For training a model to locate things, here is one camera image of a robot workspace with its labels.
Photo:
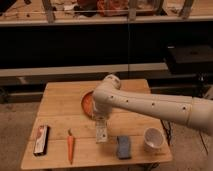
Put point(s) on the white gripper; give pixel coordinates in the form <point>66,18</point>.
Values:
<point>100,117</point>

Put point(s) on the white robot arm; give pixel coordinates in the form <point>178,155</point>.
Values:
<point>193,112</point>

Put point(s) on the orange ceramic bowl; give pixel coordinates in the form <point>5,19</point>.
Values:
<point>87,105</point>

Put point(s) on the orange toy carrot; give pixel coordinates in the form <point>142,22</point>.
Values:
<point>70,143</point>

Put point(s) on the blue sponge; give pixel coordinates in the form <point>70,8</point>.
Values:
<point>123,147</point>

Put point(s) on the wooden table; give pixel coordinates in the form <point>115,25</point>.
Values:
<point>61,110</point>

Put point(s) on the white cup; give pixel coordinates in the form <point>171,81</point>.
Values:
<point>153,139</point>

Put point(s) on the wooden shelf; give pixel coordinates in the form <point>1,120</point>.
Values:
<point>92,12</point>

